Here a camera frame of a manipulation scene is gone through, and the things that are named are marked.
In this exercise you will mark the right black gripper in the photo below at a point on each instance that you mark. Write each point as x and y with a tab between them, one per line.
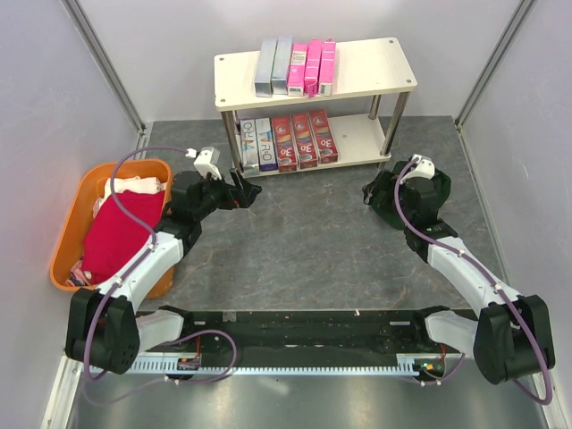
402	186

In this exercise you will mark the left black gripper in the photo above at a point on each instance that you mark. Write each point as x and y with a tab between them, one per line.
244	193

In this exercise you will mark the purple silver toothpaste box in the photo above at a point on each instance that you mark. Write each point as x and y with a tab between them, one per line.
266	151
248	142

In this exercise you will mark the silver red toothpaste box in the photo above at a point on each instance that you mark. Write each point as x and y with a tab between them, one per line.
284	144

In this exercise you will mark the red 3D toothpaste box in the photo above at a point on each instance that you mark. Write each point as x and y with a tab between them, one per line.
326	148
304	141

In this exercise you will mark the silver toothpaste box small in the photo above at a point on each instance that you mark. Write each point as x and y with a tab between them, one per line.
263	76

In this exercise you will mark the silver Protefix toothpaste box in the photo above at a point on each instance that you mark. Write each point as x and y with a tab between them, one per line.
281	65

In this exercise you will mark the pink toothpaste box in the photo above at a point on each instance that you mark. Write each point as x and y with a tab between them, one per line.
327	67
295	81
312	66

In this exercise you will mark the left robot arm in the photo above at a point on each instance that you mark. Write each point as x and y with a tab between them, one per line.
105	329

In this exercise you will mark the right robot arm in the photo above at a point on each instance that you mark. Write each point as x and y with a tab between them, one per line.
511	336

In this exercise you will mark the white two-tier shelf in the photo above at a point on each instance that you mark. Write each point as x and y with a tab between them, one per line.
297	107

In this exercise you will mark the black baseball cap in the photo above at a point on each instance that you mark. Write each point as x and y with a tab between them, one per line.
379	195

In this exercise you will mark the white pink cloth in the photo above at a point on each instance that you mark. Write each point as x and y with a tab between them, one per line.
136	184

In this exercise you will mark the red cloth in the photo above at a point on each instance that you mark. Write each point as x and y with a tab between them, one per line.
113	238

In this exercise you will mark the orange plastic bin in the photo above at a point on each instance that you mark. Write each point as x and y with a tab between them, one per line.
80	215

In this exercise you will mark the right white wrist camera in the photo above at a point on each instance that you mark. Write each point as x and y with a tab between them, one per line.
423	167

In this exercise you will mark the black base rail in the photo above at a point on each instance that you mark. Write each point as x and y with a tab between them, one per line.
379	332

